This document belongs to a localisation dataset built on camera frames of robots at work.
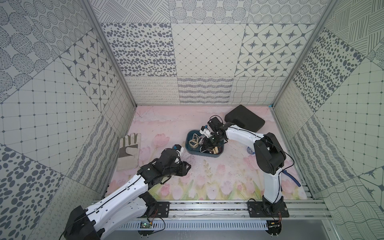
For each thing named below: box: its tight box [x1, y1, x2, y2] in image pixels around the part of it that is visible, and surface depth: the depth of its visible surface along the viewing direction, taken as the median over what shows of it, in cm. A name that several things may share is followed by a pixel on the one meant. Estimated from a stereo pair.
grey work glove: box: [116, 133, 142, 172], surface depth 97 cm
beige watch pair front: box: [188, 133, 200, 148], surface depth 99 cm
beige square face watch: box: [212, 146, 219, 155], surface depth 94 cm
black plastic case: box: [224, 105, 266, 132], surface depth 111 cm
